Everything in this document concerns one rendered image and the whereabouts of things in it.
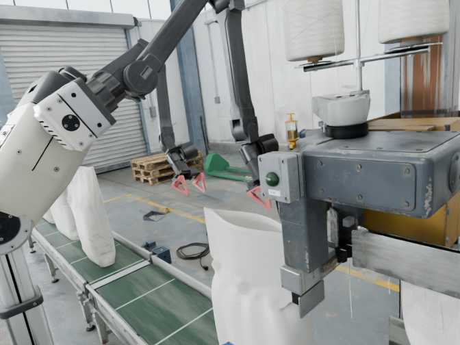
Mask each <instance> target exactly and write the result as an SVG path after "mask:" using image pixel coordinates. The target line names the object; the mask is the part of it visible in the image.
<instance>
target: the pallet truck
mask: <svg viewBox="0 0 460 345"><path fill-rule="evenodd" d="M200 120H201V121H200V124H201V128H202V132H203V139H204V143H205V151H206V156H207V157H206V158H205V159H206V163H205V170H206V172H207V174H208V175H214V176H219V177H226V178H231V179H239V180H243V181H247V182H249V181H251V180H253V178H252V177H251V176H250V175H242V174H237V173H232V172H223V171H222V170H228V171H234V172H239V173H248V174H250V172H249V171H248V169H247V168H242V167H235V166H230V165H229V163H228V162H227V161H226V160H225V159H224V158H222V157H221V156H220V155H219V154H217V153H208V150H207V144H206V140H205V134H204V130H203V122H202V116H201V115H200Z"/></svg>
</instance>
